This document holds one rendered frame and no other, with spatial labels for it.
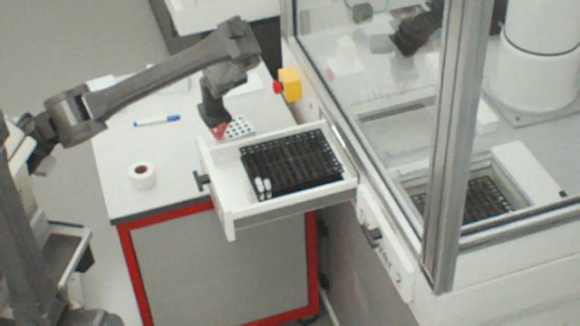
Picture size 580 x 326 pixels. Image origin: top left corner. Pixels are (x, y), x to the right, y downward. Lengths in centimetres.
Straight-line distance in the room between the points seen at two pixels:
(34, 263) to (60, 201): 211
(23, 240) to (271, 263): 133
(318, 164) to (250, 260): 52
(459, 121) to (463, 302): 51
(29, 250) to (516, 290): 103
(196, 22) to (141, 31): 161
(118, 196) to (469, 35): 123
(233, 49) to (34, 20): 301
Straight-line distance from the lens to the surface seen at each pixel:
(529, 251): 174
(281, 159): 204
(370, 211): 189
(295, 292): 262
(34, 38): 441
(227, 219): 191
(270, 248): 243
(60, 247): 174
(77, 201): 337
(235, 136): 228
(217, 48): 163
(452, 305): 175
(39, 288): 132
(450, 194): 148
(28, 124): 174
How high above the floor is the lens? 226
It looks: 42 degrees down
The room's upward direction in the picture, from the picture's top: 3 degrees counter-clockwise
